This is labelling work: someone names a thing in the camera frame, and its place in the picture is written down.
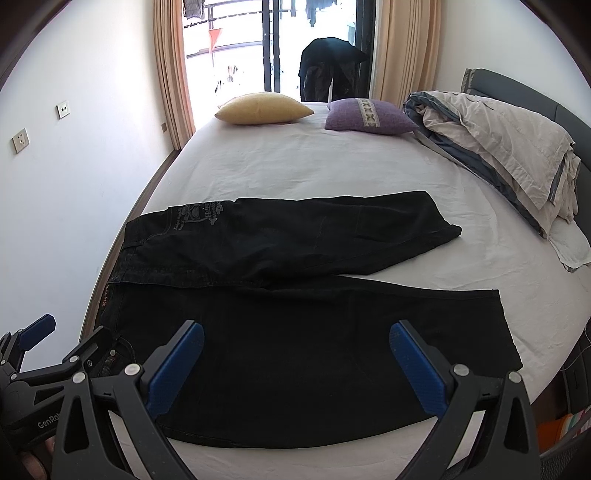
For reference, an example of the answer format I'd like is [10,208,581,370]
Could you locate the purple patterned pillow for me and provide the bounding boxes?
[325,98,418,136]

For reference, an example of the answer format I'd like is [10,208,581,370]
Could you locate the dark grey headboard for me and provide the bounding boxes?
[461,69,591,168]

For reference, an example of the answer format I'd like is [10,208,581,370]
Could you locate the white bed mattress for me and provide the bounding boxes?
[97,106,590,479]

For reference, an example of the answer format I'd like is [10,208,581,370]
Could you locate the right beige curtain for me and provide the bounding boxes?
[370,0,443,107]

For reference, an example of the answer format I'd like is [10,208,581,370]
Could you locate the beige curtain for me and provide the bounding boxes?
[370,0,443,107]
[152,0,195,150]

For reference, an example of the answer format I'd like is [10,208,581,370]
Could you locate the left beige curtain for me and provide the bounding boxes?
[152,0,195,150]

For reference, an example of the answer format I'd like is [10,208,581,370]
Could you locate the left hand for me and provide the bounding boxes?
[21,437,55,480]

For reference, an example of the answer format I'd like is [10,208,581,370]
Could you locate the yellow pillow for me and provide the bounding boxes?
[214,92,314,125]

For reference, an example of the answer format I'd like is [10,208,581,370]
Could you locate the beige grey folded duvet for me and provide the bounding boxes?
[403,90,581,239]

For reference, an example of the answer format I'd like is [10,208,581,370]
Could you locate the black jeans pants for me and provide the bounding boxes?
[96,191,522,449]

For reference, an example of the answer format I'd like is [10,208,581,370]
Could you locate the white pillow under duvet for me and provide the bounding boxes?
[548,217,591,272]

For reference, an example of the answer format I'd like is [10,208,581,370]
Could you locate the white wall socket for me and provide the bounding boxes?
[12,128,30,154]

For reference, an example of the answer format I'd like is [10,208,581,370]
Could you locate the black window door frame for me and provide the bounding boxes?
[262,1,377,100]

